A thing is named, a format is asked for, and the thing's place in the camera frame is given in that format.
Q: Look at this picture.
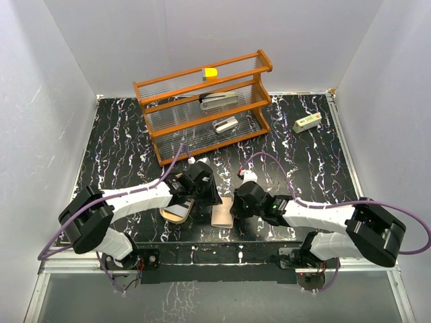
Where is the pink leather card holder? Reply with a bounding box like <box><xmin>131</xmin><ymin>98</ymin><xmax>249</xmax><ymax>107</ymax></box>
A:
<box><xmin>211</xmin><ymin>197</ymin><xmax>234</xmax><ymax>229</ymax></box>

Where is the white card stack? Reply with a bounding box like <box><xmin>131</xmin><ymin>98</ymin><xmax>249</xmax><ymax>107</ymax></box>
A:
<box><xmin>164</xmin><ymin>201</ymin><xmax>193</xmax><ymax>218</ymax></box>

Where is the beige card box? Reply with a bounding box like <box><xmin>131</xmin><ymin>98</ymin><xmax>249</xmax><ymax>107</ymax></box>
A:
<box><xmin>158</xmin><ymin>173</ymin><xmax>195</xmax><ymax>225</ymax></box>

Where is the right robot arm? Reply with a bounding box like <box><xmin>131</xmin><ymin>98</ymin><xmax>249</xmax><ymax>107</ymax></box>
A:
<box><xmin>230</xmin><ymin>181</ymin><xmax>406</xmax><ymax>267</ymax></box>

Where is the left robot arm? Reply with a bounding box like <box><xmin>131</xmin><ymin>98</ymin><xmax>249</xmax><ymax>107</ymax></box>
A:
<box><xmin>59</xmin><ymin>158</ymin><xmax>222</xmax><ymax>268</ymax></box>

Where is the small white stapler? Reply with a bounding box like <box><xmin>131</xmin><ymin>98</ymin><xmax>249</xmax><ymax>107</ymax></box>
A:
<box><xmin>213</xmin><ymin>116</ymin><xmax>238</xmax><ymax>134</ymax></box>

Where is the orange wooden shelf rack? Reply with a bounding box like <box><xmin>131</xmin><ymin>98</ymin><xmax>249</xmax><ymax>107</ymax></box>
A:
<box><xmin>133</xmin><ymin>49</ymin><xmax>273</xmax><ymax>166</ymax></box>

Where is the large grey black stapler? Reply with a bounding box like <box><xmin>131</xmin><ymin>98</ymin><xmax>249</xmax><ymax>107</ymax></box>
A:
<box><xmin>199</xmin><ymin>92</ymin><xmax>238</xmax><ymax>111</ymax></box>

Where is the white staples box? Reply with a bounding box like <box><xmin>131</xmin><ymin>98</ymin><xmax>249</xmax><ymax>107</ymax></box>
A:
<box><xmin>293</xmin><ymin>113</ymin><xmax>321</xmax><ymax>133</ymax></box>

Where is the yellow grey tape dispenser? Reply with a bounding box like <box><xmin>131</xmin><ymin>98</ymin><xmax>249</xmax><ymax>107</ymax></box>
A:
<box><xmin>202</xmin><ymin>67</ymin><xmax>218</xmax><ymax>81</ymax></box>

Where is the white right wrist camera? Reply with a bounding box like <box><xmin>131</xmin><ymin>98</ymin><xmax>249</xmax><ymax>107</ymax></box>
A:
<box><xmin>237</xmin><ymin>169</ymin><xmax>258</xmax><ymax>184</ymax></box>

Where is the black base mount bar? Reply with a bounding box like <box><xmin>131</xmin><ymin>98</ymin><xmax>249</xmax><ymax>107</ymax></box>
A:
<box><xmin>138</xmin><ymin>241</ymin><xmax>300</xmax><ymax>284</ymax></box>

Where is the aluminium frame rail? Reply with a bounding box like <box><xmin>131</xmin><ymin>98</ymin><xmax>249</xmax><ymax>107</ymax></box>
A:
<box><xmin>326</xmin><ymin>89</ymin><xmax>417</xmax><ymax>323</ymax></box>

